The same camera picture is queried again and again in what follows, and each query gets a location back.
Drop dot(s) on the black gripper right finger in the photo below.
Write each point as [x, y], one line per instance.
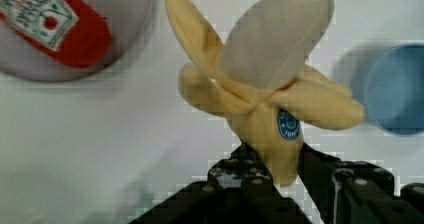
[357, 192]

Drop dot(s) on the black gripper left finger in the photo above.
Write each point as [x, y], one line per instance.
[238, 190]

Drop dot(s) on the plush peeled banana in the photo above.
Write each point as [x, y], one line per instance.
[258, 79]

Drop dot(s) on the blue bowl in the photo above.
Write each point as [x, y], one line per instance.
[393, 91]

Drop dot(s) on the round grey plate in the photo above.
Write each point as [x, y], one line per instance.
[126, 20]

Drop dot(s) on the red ketchup bottle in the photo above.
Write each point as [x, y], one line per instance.
[69, 31]

